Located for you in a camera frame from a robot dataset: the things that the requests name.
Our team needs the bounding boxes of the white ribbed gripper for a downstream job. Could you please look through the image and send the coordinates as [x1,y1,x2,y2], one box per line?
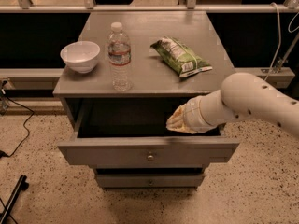
[166,90,235,134]

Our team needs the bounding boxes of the grey top drawer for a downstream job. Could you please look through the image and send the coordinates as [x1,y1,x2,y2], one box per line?
[58,98,239,169]

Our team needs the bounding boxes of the grey drawer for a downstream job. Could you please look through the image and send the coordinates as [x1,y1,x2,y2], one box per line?
[95,174,205,189]
[58,98,239,169]

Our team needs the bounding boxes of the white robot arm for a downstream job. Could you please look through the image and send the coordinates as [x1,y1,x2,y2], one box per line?
[166,73,299,138]

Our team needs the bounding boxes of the grey bottom drawer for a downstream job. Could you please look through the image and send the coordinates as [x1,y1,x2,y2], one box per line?
[95,174,205,189]

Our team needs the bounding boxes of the grey wooden drawer cabinet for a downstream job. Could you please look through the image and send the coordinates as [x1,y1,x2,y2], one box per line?
[54,10,234,175]

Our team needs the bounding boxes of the green snack bag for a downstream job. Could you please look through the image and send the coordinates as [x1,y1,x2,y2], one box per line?
[150,36,212,78]

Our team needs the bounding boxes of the clear plastic water bottle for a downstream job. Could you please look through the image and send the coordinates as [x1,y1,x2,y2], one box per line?
[107,22,132,91]

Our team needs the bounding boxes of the white bowl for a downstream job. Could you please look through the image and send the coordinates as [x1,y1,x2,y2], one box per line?
[60,41,101,74]

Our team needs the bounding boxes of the black stand leg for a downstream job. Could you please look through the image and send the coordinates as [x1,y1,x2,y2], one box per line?
[0,175,29,224]

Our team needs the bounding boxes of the black floor cable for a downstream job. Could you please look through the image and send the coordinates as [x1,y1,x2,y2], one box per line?
[0,89,36,159]

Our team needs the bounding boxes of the metal railing frame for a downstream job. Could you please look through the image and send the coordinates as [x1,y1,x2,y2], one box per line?
[0,0,298,13]

